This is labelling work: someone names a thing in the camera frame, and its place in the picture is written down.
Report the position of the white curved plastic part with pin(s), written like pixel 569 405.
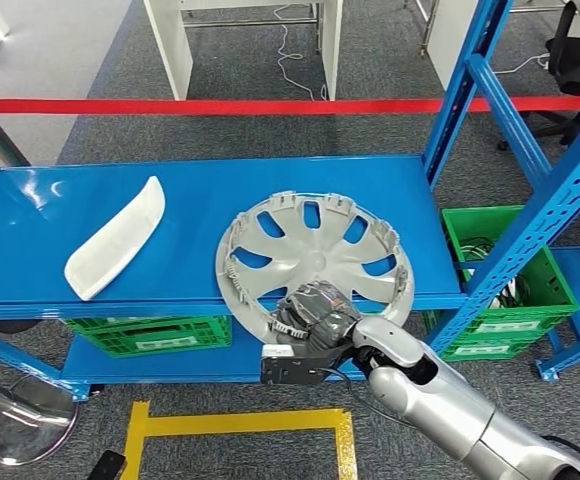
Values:
pixel 115 242

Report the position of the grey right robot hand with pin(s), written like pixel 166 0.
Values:
pixel 320 314

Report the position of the white desk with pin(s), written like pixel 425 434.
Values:
pixel 170 46
pixel 445 46

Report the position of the open green plastic crate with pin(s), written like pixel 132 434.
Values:
pixel 470 222

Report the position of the green plastic folding crate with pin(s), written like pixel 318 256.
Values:
pixel 115 344
pixel 95 324
pixel 520 348

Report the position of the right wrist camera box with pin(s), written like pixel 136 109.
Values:
pixel 290 364

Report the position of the red barrier belt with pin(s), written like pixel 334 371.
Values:
pixel 220 106

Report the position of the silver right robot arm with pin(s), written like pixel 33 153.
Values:
pixel 445 404

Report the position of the silver plastic wheel cover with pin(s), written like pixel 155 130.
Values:
pixel 315 262

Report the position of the dark round floor disc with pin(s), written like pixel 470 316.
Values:
pixel 14 326

